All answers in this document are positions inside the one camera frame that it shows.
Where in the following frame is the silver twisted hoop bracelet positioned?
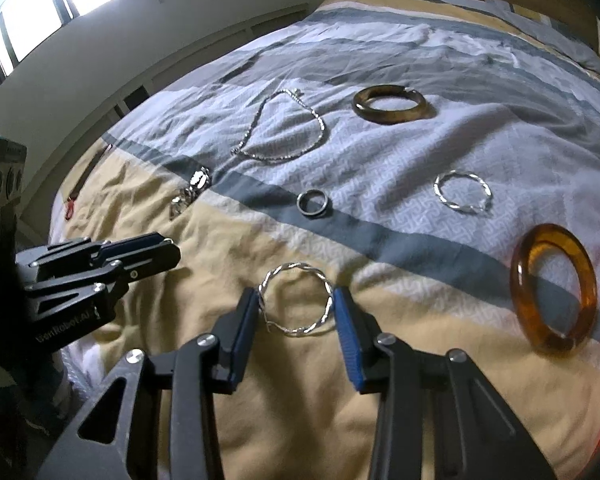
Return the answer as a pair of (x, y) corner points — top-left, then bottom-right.
(433, 170), (493, 215)
(256, 261), (335, 337)

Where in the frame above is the pearl and rhinestone bracelet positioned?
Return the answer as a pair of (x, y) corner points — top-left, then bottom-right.
(230, 87), (328, 163)

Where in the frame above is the grey pillow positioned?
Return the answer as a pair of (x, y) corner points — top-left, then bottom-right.
(484, 0), (600, 80)

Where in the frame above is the striped duvet cover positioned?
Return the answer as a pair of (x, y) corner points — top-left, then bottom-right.
(50, 0), (600, 480)

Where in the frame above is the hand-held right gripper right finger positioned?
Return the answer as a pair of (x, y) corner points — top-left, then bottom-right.
(332, 286), (561, 480)

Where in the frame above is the crystal chain bracelet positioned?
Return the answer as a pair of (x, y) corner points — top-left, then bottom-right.
(169, 165), (214, 222)

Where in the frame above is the window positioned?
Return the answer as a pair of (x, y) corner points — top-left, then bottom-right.
(0, 0), (156, 87)

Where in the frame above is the amber translucent bangle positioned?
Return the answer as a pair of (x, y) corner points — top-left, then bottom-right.
(510, 223), (598, 356)

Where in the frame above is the dark metal ring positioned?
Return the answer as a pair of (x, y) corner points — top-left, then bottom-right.
(296, 189), (332, 219)

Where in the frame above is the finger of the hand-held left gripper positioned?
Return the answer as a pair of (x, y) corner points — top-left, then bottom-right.
(17, 232), (182, 282)
(25, 266), (145, 322)

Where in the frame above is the brown wooden bangle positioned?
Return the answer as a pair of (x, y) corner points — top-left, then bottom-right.
(352, 85), (429, 125)

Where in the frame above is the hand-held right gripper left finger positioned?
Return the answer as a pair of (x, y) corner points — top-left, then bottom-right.
(35, 287), (261, 480)

